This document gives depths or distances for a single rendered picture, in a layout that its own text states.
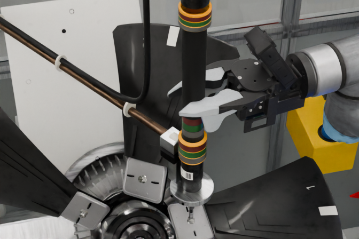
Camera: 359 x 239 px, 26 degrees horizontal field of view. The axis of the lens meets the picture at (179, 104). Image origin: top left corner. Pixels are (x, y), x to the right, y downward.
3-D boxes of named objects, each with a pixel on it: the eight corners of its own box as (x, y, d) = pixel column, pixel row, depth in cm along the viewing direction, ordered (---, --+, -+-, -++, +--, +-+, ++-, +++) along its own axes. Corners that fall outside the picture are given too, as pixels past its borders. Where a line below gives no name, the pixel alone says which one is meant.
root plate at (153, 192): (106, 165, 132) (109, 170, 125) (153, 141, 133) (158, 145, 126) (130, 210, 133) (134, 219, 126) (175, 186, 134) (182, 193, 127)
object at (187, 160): (172, 154, 119) (172, 149, 118) (190, 139, 121) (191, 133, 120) (193, 168, 117) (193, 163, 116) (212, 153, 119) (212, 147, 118)
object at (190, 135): (177, 130, 115) (177, 125, 115) (192, 119, 117) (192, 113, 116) (193, 142, 114) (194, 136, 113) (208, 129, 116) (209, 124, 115)
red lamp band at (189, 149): (172, 142, 117) (172, 137, 116) (191, 127, 119) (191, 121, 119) (193, 157, 115) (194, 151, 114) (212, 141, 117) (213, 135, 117)
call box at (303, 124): (284, 129, 177) (289, 95, 170) (326, 122, 179) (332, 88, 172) (307, 181, 166) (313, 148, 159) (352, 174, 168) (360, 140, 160)
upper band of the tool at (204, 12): (171, 24, 102) (171, 6, 100) (193, 9, 104) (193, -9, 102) (196, 38, 99) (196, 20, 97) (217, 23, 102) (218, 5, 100)
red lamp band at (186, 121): (177, 118, 114) (176, 112, 113) (192, 106, 115) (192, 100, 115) (194, 129, 112) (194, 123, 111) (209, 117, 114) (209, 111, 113)
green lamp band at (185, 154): (172, 148, 118) (172, 143, 117) (191, 133, 120) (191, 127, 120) (193, 162, 116) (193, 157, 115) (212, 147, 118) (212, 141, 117)
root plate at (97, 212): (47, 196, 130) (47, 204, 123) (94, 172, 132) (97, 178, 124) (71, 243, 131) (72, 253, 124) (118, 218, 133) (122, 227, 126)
